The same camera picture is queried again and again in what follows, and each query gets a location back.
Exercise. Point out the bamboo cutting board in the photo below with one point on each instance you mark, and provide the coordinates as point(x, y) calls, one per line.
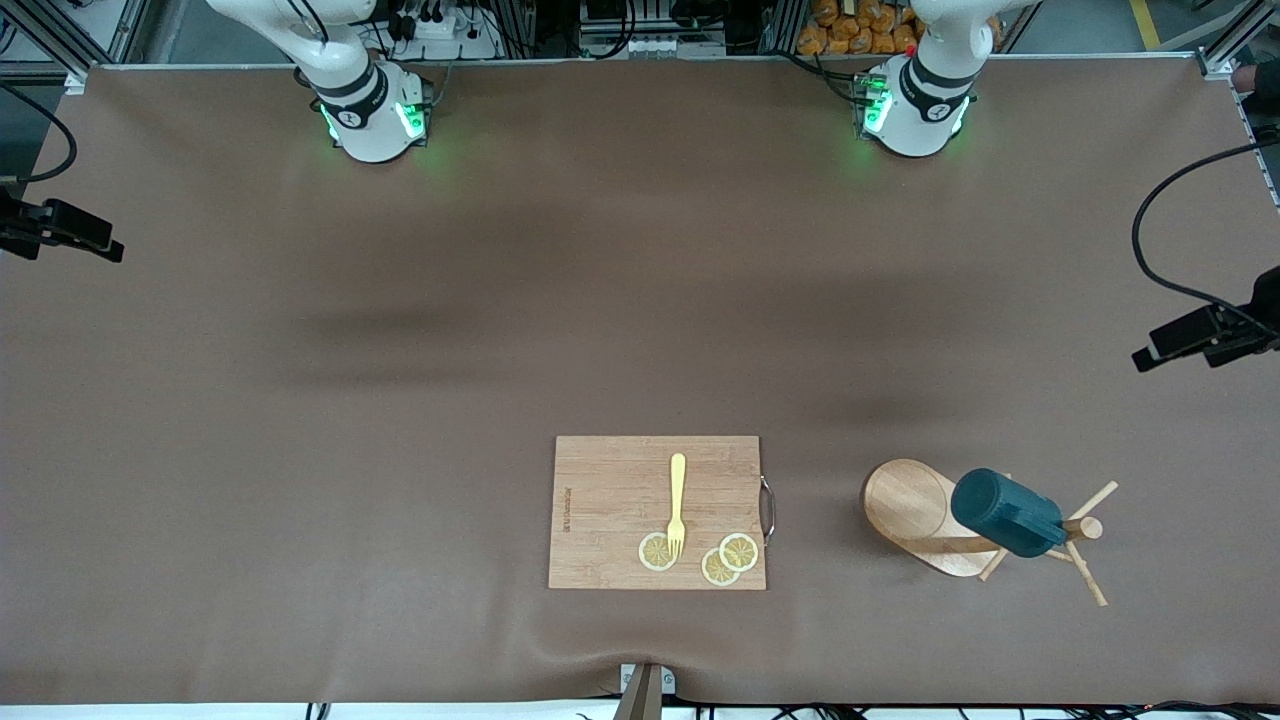
point(610, 500)

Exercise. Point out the teal mug with yellow inside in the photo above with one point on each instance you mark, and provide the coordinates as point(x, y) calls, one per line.
point(1005, 512)

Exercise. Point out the grey control box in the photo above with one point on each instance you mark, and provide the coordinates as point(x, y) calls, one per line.
point(650, 45)

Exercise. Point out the aluminium frame profile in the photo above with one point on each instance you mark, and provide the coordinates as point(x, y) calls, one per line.
point(1225, 45)
point(120, 30)

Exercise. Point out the wooden mug tree rack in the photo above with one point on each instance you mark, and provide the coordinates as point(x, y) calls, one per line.
point(900, 500)

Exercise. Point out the grey metal mount bracket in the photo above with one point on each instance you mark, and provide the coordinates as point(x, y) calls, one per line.
point(642, 700)

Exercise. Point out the lemon slice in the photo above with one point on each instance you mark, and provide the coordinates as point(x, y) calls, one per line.
point(652, 553)
point(742, 552)
point(715, 572)

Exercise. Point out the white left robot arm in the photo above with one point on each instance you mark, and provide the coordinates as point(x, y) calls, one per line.
point(915, 110)

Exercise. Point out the pile of orange items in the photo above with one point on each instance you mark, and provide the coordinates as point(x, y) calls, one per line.
point(850, 30)

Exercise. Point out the brown table cloth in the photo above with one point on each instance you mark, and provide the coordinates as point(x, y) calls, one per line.
point(200, 450)

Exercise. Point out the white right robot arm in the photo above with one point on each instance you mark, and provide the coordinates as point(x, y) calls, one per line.
point(365, 120)

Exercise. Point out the white power strip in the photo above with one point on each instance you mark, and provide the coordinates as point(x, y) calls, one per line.
point(440, 30)

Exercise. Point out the yellow plastic fork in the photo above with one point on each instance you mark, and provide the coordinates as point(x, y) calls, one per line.
point(678, 490)

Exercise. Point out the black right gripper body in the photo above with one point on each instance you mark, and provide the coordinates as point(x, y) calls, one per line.
point(12, 222)

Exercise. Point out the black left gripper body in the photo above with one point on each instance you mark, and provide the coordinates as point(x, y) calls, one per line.
point(1262, 322)

